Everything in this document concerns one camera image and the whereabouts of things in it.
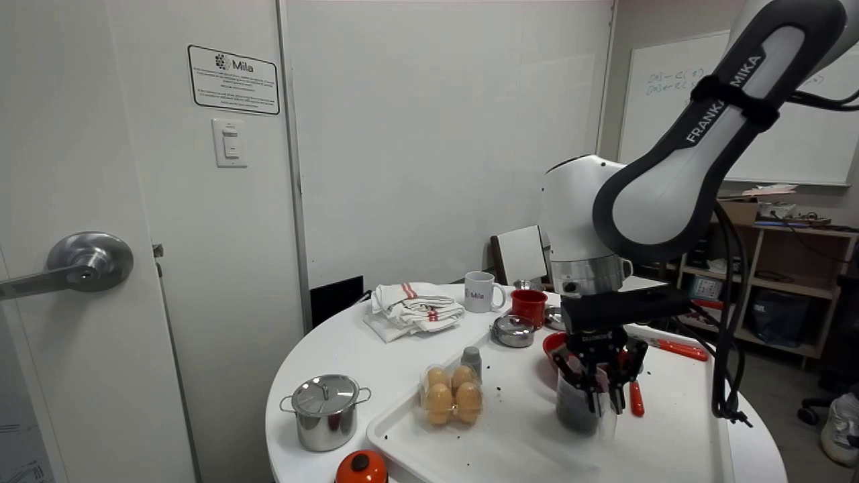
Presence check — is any light switch plate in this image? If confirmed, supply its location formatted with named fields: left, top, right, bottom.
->
left=211, top=118, right=248, bottom=169

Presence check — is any red bowl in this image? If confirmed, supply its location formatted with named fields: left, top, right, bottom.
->
left=542, top=331, right=572, bottom=371

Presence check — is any chair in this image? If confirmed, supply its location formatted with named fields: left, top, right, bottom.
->
left=489, top=224, right=552, bottom=287

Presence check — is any white mug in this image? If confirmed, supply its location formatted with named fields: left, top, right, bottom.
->
left=463, top=270, right=507, bottom=314

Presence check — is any whiteboard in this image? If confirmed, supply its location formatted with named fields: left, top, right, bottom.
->
left=617, top=30, right=859, bottom=186

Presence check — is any black panel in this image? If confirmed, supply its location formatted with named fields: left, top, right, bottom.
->
left=309, top=274, right=365, bottom=329

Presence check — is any white shoe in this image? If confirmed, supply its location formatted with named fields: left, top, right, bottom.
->
left=819, top=392, right=859, bottom=468

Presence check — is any clear carton of eggs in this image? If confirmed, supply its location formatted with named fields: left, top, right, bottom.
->
left=419, top=364, right=485, bottom=427

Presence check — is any wooden shelf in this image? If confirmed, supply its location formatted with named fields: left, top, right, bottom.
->
left=670, top=199, right=859, bottom=368

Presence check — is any small steel pot with lid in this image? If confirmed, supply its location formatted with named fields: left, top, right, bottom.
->
left=491, top=313, right=538, bottom=349

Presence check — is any wall sign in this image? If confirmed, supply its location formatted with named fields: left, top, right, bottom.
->
left=187, top=44, right=281, bottom=116

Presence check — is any orange lid with black knob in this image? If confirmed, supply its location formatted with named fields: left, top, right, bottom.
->
left=335, top=449, right=389, bottom=483

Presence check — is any cardboard box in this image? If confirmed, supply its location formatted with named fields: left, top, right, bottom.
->
left=717, top=196, right=760, bottom=226

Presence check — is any door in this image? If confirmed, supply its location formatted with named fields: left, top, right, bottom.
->
left=0, top=0, right=197, bottom=483

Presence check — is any dark bag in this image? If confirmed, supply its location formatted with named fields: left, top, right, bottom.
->
left=747, top=289, right=811, bottom=347

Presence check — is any white cloth with red stripes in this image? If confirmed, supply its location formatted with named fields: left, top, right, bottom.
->
left=363, top=282, right=466, bottom=344

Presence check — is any white tray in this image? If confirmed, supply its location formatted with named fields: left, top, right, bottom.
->
left=366, top=322, right=734, bottom=483

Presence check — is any clear plastic jug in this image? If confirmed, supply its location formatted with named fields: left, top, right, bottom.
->
left=555, top=368, right=619, bottom=438

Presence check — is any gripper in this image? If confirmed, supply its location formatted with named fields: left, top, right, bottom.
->
left=551, top=325, right=650, bottom=416

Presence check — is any red cup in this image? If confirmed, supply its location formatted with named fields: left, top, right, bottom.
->
left=510, top=288, right=549, bottom=328

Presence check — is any door handle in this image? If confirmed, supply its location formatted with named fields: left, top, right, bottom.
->
left=0, top=231, right=135, bottom=302

